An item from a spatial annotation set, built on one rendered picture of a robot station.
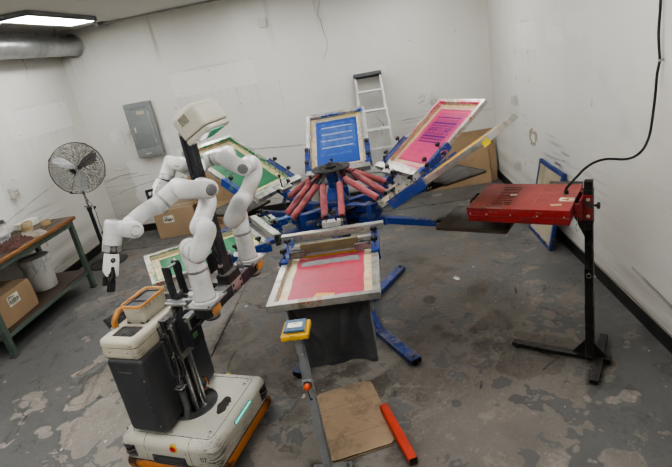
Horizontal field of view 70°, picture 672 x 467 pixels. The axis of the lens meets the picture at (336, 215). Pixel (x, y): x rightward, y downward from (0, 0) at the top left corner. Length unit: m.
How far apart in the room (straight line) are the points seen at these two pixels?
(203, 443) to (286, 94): 5.04
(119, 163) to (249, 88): 2.30
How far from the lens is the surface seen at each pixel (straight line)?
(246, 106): 7.10
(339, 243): 2.95
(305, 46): 6.90
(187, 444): 3.04
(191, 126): 2.24
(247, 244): 2.67
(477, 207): 3.02
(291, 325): 2.34
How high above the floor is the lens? 2.15
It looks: 19 degrees down
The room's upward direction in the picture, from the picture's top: 11 degrees counter-clockwise
